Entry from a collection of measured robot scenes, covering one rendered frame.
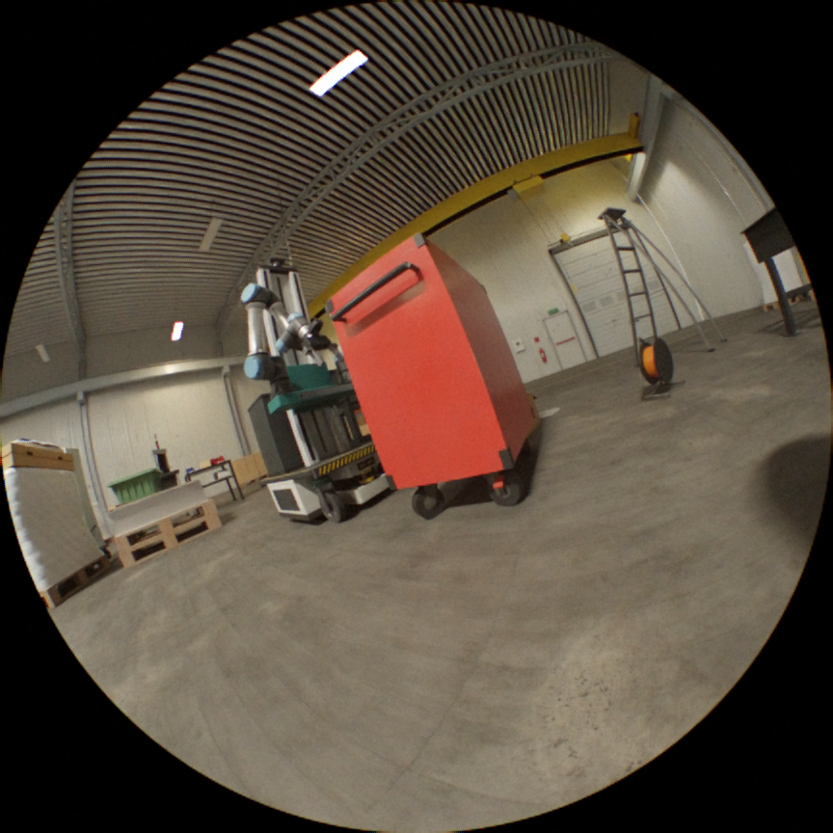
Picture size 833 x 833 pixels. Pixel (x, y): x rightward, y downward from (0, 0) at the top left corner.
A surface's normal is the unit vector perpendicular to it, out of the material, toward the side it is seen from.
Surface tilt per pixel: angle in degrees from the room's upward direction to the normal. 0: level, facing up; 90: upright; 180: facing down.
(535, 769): 0
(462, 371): 90
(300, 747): 0
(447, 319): 90
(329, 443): 90
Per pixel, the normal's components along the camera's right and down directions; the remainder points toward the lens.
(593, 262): -0.50, 0.20
